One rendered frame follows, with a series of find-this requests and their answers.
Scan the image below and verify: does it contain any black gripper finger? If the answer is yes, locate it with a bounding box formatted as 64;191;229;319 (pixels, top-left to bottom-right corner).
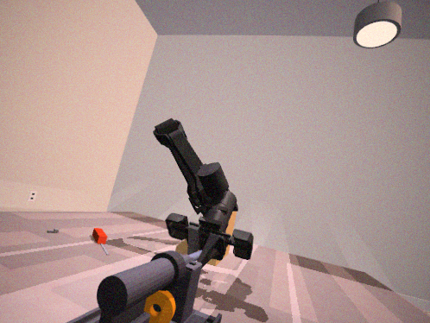
185;227;200;255
197;234;225;268

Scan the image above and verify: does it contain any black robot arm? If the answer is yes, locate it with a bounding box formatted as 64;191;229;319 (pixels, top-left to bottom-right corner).
153;118;238;216

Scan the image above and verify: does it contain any orange ring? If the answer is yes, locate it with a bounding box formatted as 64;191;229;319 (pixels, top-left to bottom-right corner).
144;290;175;323

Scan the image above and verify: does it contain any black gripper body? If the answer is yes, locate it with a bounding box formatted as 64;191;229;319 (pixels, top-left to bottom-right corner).
165;202;254;260

